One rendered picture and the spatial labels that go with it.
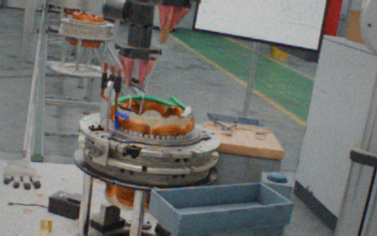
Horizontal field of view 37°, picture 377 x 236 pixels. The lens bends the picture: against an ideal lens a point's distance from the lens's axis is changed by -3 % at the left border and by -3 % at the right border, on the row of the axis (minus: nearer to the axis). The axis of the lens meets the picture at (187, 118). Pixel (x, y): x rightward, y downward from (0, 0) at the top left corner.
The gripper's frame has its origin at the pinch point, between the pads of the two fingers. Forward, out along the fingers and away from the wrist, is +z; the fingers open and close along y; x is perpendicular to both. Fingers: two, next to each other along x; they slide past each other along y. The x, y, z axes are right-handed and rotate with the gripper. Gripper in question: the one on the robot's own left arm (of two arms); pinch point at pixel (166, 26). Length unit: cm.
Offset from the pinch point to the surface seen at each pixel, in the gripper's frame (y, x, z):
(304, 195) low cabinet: -192, -146, 198
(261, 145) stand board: -29.4, 8.3, 25.7
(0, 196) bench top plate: 30, -13, 64
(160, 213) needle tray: 7.5, 40.2, 15.5
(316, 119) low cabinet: -192, -170, 147
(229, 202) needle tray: -9.3, 34.2, 19.1
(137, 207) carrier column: 5.3, 25.1, 29.4
